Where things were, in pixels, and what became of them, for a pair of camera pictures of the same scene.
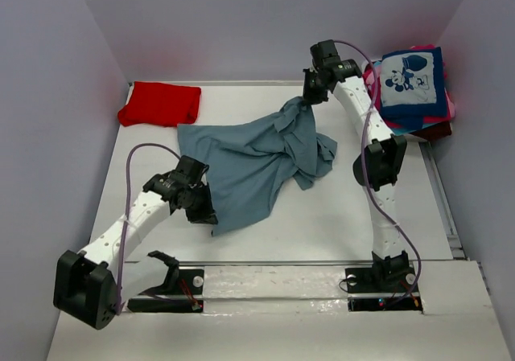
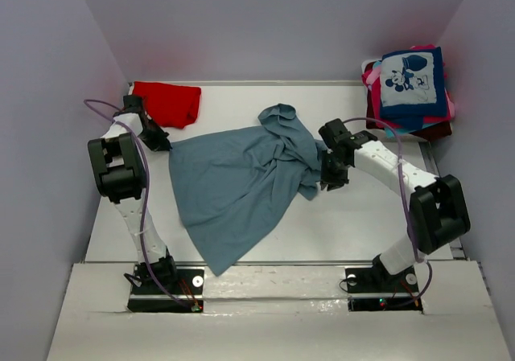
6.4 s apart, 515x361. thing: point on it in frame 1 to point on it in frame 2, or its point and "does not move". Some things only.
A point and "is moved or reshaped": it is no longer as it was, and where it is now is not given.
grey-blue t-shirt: [245, 160] is moved or reshaped
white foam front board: [297, 313] does not move
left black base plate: [191, 282] does not move
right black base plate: [369, 290] does not move
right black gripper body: [312, 90] to [332, 172]
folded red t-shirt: [161, 104] does not move
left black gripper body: [199, 195] to [154, 137]
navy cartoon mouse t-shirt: [412, 88] does not move
